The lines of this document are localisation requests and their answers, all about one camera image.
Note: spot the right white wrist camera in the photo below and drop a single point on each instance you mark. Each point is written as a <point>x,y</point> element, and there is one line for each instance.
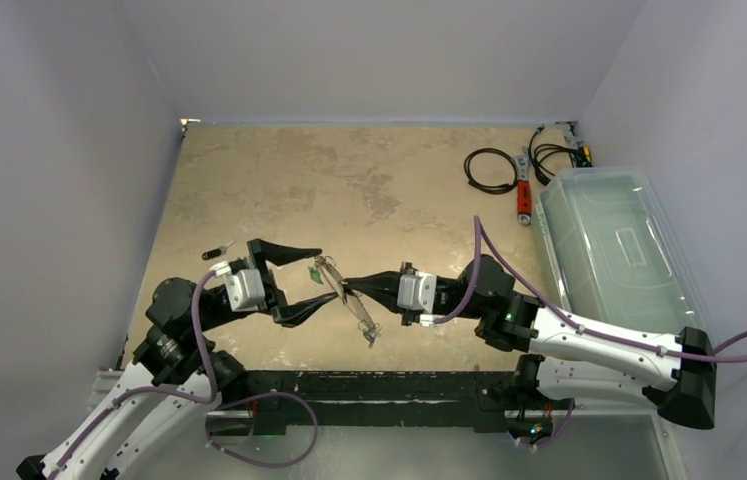
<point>416,298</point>

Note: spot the clear plastic storage bin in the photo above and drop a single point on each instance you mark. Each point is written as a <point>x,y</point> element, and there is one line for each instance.
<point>608,252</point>

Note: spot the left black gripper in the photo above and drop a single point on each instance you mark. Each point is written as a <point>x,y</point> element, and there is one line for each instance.
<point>275,298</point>

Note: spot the orange handled tool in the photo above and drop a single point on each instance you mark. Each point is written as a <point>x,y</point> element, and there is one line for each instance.
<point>524,195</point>

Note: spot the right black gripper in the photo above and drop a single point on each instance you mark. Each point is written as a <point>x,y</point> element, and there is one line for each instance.
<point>411,317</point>

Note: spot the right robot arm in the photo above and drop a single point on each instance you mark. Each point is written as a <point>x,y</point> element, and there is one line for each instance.
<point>563,355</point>

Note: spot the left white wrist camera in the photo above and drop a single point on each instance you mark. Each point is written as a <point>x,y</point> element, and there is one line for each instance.
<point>244,287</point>

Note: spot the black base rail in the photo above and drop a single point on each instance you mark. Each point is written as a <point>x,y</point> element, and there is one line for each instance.
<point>483,401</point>

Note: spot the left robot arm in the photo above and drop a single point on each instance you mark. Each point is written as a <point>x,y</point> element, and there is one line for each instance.
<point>176,376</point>

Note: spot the green tagged key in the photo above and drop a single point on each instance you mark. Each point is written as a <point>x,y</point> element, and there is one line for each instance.
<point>315,275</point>

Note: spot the yellow black connector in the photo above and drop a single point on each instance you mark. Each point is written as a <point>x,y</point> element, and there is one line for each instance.
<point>584,159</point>

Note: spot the silver key holder strip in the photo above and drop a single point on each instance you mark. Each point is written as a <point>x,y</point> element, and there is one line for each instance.
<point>331,277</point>

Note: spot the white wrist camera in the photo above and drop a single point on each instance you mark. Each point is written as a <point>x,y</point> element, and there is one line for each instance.
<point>416,298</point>
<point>244,287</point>

